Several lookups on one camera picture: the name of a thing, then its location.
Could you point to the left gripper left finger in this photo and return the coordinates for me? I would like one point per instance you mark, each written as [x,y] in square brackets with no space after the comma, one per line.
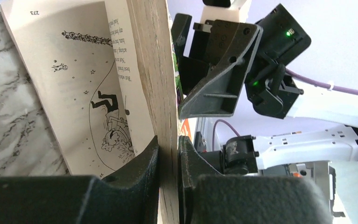
[127,196]

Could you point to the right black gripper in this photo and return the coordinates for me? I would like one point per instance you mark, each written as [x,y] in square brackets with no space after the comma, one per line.
[222,58]

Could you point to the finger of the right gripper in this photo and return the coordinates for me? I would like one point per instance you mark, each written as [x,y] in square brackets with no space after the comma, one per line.
[180,28]

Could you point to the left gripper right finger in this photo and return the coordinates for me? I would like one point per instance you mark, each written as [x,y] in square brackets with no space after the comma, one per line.
[209,197]

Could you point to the orange paperback book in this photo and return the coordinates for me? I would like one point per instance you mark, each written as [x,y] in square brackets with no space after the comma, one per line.
[105,74]

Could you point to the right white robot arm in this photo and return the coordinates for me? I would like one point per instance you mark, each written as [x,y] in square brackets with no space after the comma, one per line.
[249,154]

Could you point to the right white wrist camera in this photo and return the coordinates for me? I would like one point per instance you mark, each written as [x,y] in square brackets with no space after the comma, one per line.
[237,11]

